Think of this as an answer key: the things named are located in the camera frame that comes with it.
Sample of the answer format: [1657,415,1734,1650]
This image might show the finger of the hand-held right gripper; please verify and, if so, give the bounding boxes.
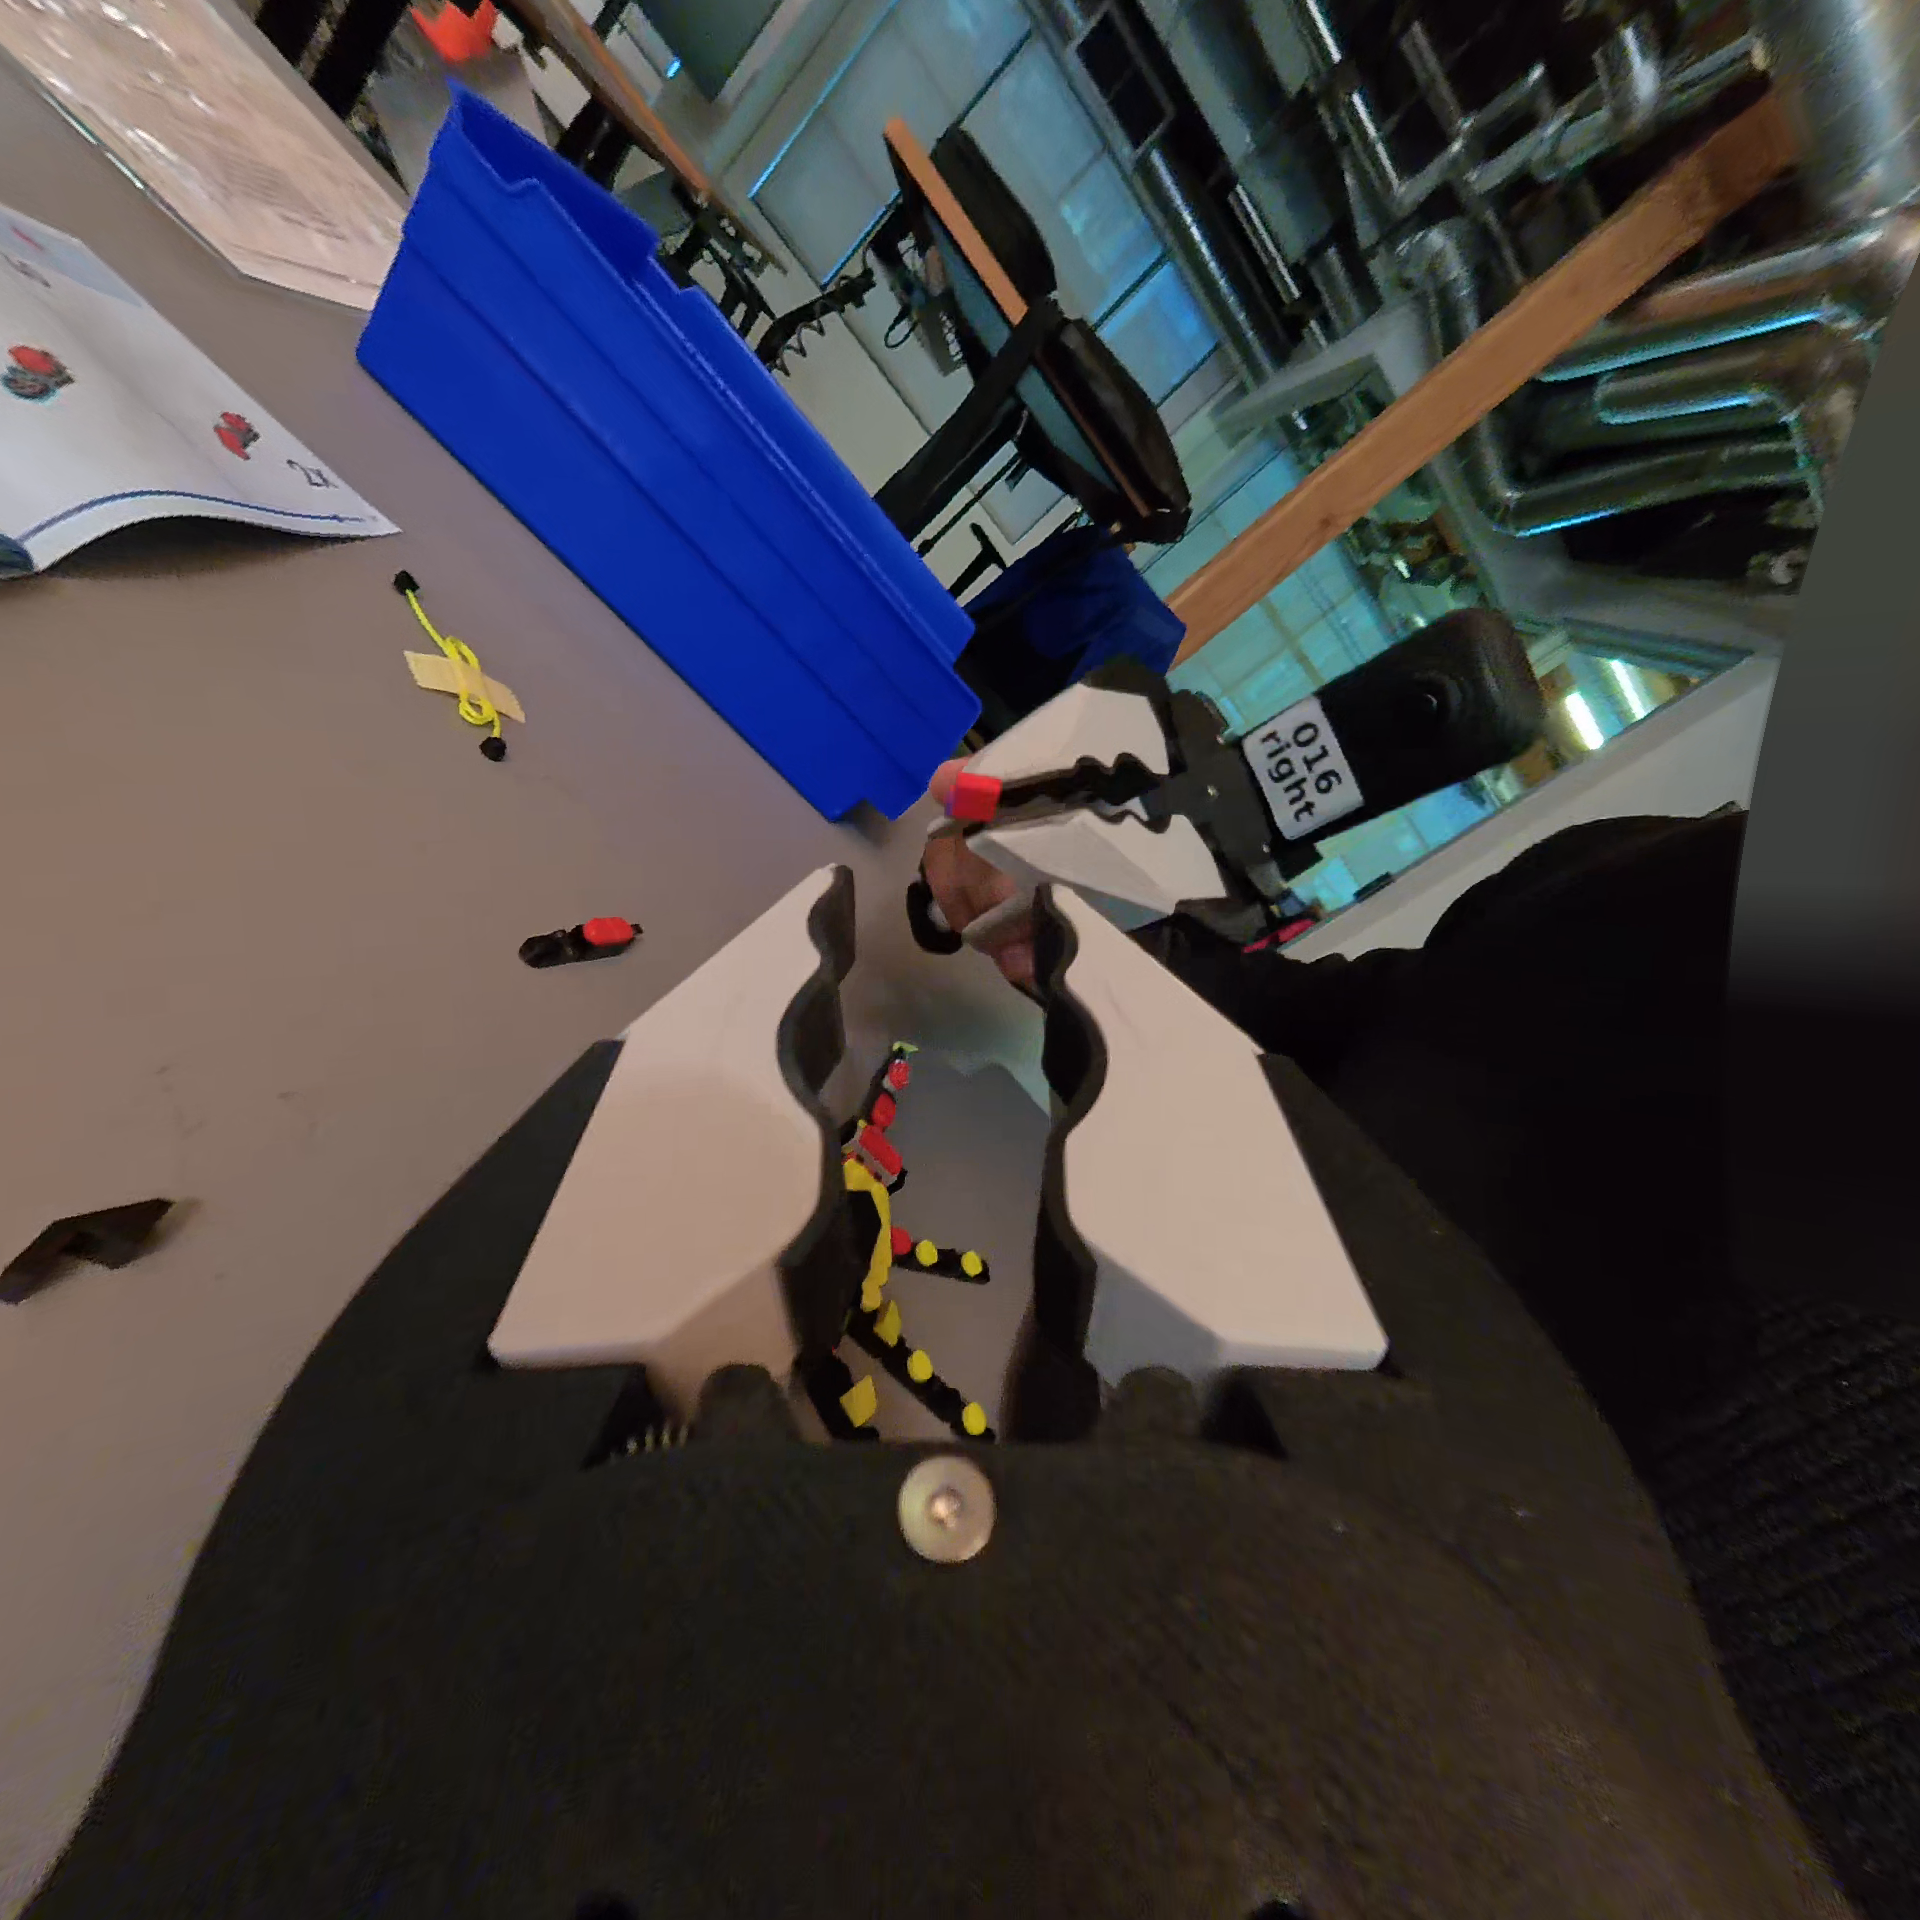
[927,803,1208,920]
[953,666,1194,826]

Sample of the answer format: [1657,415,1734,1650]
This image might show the wooden beam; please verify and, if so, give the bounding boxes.
[1163,89,1804,662]

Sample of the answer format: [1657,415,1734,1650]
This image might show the black and yellow lego spider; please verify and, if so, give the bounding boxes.
[804,1043,996,1445]

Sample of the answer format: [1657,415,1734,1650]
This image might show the black angled lego piece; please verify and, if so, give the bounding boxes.
[0,1196,177,1303]

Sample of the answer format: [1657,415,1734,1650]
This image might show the dark blue container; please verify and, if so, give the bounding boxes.
[966,532,1186,736]

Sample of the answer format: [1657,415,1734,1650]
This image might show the blue plastic bin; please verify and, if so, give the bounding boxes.
[354,82,984,822]

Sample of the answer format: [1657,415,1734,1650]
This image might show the person's right hand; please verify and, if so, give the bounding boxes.
[917,758,1051,992]

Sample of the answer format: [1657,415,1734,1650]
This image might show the person's right forearm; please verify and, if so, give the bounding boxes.
[1163,809,1758,1323]

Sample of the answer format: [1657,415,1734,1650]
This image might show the wooden top table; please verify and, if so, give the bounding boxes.
[494,0,880,368]

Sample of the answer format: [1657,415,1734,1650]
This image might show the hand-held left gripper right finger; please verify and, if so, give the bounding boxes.
[1004,883,1393,1439]

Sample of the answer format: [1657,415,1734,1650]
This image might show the lego instruction booklet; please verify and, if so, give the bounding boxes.
[0,203,404,579]

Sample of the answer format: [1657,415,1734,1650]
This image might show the silver ventilation ducts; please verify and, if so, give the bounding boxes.
[1034,0,1920,603]

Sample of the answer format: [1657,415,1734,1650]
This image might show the pale yellow tape strip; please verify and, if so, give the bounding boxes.
[407,648,527,723]

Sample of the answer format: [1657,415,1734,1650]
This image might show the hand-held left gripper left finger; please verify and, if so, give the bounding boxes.
[487,862,861,1422]

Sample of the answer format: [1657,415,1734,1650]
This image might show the black office chair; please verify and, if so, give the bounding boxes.
[868,126,1198,548]

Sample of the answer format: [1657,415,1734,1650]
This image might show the white flat stand base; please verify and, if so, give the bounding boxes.
[0,0,411,310]

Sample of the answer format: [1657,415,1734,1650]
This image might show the yellow cord with black ends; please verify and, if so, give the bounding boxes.
[394,569,510,762]

